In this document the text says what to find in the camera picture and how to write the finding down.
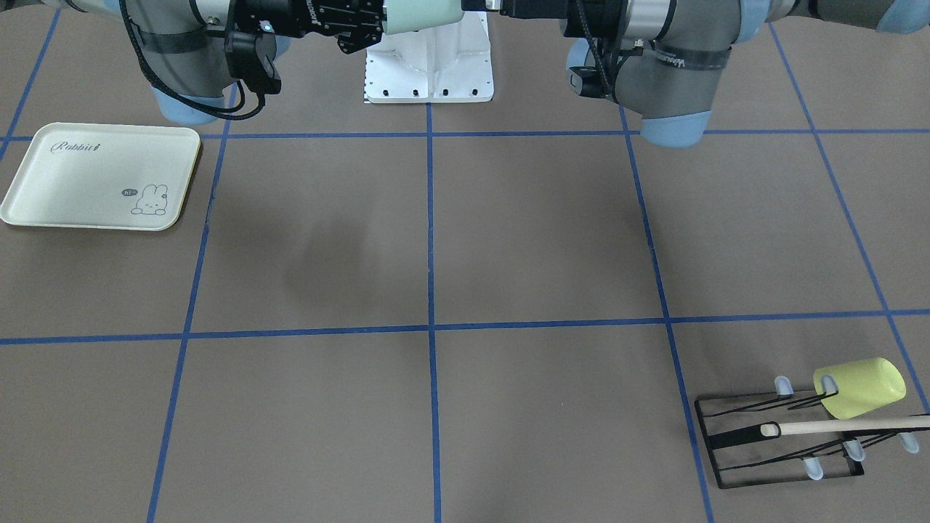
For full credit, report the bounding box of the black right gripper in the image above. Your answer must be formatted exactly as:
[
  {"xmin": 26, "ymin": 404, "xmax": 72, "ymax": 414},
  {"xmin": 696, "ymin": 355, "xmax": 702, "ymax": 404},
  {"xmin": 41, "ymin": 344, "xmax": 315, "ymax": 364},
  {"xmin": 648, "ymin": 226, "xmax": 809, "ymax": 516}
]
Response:
[{"xmin": 230, "ymin": 1, "xmax": 386, "ymax": 55}]

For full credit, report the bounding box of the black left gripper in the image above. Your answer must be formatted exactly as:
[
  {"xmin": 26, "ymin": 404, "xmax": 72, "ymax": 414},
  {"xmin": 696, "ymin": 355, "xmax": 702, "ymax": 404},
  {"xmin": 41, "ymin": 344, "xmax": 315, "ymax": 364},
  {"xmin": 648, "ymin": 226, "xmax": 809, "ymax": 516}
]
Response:
[{"xmin": 498, "ymin": 0, "xmax": 578, "ymax": 20}]

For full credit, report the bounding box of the pale green plastic cup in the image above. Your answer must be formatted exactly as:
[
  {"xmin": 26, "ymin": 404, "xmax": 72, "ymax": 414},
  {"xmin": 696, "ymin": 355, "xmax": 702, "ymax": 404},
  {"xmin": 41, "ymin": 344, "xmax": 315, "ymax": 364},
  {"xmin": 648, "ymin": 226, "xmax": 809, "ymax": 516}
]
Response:
[{"xmin": 381, "ymin": 1, "xmax": 464, "ymax": 34}]

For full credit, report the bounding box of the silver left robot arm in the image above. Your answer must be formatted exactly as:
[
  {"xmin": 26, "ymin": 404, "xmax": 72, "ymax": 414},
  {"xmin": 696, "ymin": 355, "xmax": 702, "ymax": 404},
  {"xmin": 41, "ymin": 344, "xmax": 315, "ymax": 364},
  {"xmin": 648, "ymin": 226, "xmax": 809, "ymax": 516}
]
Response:
[{"xmin": 499, "ymin": 1, "xmax": 928, "ymax": 148}]

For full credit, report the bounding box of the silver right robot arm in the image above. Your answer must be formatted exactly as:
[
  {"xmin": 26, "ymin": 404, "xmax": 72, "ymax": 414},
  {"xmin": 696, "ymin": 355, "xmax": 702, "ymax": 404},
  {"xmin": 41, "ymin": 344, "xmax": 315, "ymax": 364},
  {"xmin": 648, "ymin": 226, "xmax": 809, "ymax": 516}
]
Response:
[{"xmin": 49, "ymin": 1, "xmax": 387, "ymax": 125}]

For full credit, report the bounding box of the cream rabbit serving tray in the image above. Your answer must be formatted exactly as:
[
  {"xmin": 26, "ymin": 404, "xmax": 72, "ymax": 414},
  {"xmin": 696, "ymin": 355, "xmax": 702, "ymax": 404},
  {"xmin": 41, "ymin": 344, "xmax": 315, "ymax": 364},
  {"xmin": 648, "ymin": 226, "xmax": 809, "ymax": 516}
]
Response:
[{"xmin": 2, "ymin": 123, "xmax": 202, "ymax": 232}]

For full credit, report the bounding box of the yellow plastic cup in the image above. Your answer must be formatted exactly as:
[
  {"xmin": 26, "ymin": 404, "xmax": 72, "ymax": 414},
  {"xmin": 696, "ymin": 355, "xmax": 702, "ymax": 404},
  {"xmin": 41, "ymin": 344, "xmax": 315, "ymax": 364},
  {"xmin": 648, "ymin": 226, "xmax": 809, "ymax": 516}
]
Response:
[{"xmin": 813, "ymin": 357, "xmax": 907, "ymax": 420}]

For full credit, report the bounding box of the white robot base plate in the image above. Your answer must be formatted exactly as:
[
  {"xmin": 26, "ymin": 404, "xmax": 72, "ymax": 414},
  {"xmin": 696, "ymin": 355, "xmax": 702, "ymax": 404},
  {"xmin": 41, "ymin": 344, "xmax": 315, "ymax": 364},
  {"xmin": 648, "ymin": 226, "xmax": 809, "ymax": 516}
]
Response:
[{"xmin": 363, "ymin": 11, "xmax": 495, "ymax": 104}]

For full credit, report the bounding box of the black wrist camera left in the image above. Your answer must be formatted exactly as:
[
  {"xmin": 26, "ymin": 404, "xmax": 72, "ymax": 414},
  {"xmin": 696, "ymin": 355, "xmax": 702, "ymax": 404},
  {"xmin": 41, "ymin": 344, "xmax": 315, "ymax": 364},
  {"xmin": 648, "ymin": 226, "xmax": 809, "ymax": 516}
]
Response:
[{"xmin": 567, "ymin": 66, "xmax": 613, "ymax": 100}]

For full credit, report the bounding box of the black wire cup rack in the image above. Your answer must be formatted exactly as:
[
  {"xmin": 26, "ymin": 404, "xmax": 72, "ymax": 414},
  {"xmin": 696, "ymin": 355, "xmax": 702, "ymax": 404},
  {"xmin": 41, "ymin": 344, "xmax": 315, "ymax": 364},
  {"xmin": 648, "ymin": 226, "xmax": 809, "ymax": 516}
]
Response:
[{"xmin": 693, "ymin": 376, "xmax": 928, "ymax": 490}]

